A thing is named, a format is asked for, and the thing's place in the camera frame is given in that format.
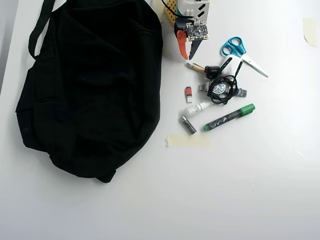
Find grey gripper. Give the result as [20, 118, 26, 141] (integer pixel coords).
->
[174, 16, 203, 61]

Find green whiteboard marker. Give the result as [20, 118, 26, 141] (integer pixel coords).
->
[202, 103, 256, 132]

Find black fabric bag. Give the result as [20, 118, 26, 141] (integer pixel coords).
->
[15, 0, 164, 184]

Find wooden pen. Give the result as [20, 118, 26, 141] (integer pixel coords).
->
[184, 62, 207, 75]

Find yellow perforated base block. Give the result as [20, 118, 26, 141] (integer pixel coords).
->
[163, 0, 180, 27]

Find white earbud case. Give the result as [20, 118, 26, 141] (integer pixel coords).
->
[219, 55, 243, 76]

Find red USB flash drive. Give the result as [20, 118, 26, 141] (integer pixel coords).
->
[184, 86, 194, 104]

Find silver metal wristwatch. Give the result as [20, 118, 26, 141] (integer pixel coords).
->
[198, 81, 248, 98]

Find white dropper bottle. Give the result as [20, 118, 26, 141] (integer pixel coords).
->
[184, 102, 211, 118]

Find grey cylindrical battery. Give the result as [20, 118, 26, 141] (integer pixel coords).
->
[179, 115, 197, 136]

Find long masking tape strip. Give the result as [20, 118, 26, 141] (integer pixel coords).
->
[165, 134, 212, 149]

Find short masking tape strip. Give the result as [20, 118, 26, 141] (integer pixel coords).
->
[302, 17, 318, 48]

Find camera circuit board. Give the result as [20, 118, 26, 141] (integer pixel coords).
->
[185, 20, 210, 42]

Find black camera cable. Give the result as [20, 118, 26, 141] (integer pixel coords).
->
[161, 0, 192, 19]

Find coiled black cable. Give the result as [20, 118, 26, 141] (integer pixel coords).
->
[206, 59, 244, 106]

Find blue handled scissors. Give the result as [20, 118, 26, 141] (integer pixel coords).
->
[220, 36, 270, 78]

